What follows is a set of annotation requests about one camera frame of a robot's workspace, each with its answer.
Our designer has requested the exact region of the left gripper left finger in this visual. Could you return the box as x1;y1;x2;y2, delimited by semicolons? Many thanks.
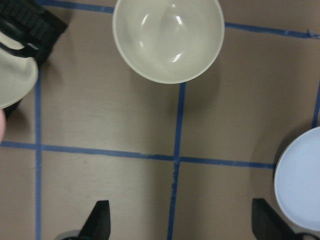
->
56;200;111;240

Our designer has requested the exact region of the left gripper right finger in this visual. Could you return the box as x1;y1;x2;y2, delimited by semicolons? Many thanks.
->
251;198;320;240

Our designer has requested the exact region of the blue plate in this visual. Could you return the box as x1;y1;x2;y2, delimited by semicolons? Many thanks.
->
274;127;320;232

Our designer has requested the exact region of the pink plate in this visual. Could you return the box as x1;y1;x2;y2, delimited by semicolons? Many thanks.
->
0;109;6;142

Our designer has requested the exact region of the cream plate in rack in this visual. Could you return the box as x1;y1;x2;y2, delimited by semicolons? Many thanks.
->
0;31;39;110

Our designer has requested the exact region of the cream bowl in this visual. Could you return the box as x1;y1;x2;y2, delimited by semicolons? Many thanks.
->
112;0;225;84

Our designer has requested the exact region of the black dish rack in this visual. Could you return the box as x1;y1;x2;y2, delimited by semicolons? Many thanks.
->
0;0;68;118

